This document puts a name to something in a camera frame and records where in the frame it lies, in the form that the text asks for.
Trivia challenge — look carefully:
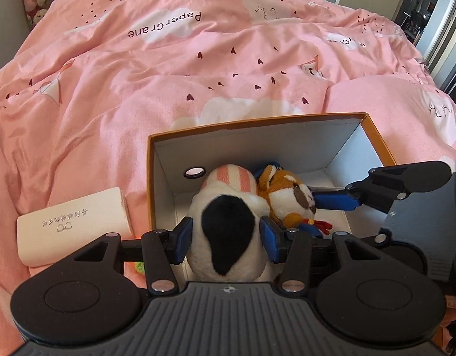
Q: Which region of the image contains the pink printed blanket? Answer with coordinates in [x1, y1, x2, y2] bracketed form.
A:
[0, 0, 456, 356]

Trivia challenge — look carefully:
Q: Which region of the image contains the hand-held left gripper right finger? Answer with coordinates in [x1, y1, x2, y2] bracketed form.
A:
[259, 216, 381, 294]

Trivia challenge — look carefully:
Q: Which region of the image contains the brown white plush toy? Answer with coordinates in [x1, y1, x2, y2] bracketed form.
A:
[254, 163, 333, 239]

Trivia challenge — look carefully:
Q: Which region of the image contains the orange cardboard box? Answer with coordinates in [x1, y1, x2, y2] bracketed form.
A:
[146, 112, 398, 283]

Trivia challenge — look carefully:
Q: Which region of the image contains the pale pink plush toy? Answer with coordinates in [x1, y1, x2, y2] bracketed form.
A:
[25, 0, 48, 23]

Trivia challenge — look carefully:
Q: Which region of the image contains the grey door frame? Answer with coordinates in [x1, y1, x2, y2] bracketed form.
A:
[424, 0, 456, 95]

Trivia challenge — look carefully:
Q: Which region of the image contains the dark furniture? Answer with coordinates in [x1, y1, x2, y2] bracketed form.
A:
[394, 0, 437, 43]

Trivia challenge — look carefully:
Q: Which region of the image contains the white rectangular box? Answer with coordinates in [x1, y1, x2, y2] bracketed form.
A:
[16, 186, 134, 268]

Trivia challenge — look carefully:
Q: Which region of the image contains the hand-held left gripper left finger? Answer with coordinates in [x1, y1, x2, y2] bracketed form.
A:
[74, 216, 194, 294]

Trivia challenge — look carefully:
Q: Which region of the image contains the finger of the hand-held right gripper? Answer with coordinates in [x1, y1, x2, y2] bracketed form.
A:
[311, 160, 453, 214]

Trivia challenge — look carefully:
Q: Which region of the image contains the white black plush toy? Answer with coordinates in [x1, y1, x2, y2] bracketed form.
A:
[185, 165, 275, 283]

